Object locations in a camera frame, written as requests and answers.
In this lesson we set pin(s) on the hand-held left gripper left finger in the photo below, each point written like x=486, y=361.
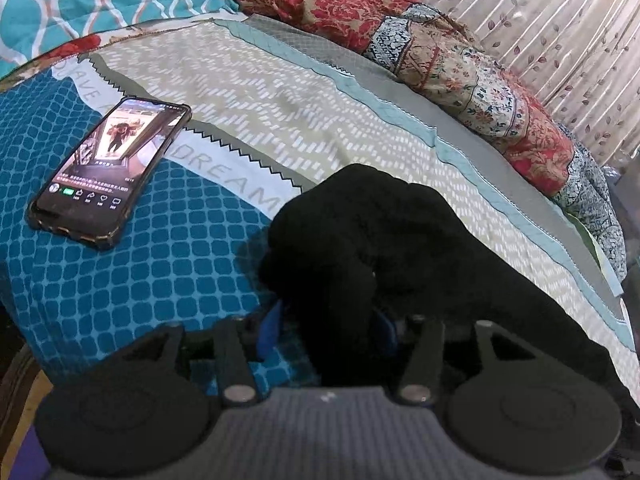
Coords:
x=270, y=332

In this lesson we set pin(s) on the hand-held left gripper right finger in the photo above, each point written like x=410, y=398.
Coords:
x=389, y=335

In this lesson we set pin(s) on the black pants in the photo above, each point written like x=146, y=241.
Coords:
x=400, y=240

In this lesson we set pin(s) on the green white cloth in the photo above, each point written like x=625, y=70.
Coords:
x=595, y=250

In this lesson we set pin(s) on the smartphone with dark case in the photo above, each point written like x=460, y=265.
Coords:
x=110, y=170

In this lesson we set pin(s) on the patterned teal beige bedsheet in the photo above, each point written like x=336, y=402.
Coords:
x=250, y=100

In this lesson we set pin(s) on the red floral patchwork quilt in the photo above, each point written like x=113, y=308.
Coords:
x=450, y=70

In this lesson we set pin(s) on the beige leaf print curtain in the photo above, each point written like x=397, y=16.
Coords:
x=550, y=30

